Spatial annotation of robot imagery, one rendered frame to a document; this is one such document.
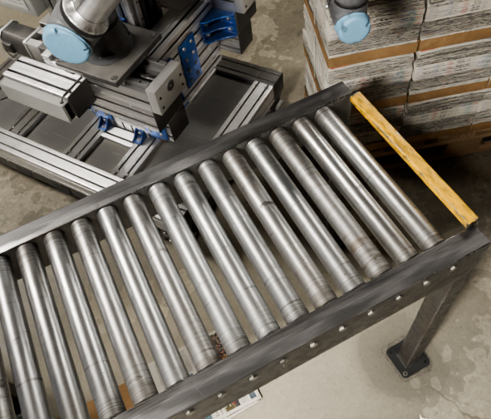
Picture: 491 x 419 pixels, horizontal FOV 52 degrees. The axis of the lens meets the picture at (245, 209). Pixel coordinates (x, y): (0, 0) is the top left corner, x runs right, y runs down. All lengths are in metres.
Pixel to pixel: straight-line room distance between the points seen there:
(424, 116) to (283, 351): 1.27
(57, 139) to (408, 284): 1.64
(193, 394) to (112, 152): 1.34
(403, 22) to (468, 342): 1.06
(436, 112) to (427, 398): 1.00
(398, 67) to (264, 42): 1.13
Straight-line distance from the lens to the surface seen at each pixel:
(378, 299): 1.02
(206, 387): 0.98
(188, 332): 1.02
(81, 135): 2.22
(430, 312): 1.41
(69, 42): 1.31
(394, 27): 1.67
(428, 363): 1.85
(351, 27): 1.19
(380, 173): 1.18
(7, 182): 2.54
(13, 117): 2.47
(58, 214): 1.24
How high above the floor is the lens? 1.73
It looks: 57 degrees down
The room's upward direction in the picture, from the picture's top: 11 degrees counter-clockwise
